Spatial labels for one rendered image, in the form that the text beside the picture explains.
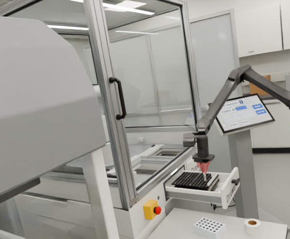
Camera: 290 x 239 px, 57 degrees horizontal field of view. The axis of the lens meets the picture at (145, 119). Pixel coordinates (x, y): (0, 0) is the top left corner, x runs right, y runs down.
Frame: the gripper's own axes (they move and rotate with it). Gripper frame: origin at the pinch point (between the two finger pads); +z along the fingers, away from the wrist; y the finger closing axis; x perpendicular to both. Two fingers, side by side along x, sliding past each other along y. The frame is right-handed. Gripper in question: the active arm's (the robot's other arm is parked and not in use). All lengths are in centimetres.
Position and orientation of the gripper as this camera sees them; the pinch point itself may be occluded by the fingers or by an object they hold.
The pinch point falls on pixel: (204, 171)
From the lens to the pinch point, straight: 148.1
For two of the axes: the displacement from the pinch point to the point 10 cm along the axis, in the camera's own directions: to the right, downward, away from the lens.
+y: -8.3, -0.3, 5.5
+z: 1.1, 9.7, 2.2
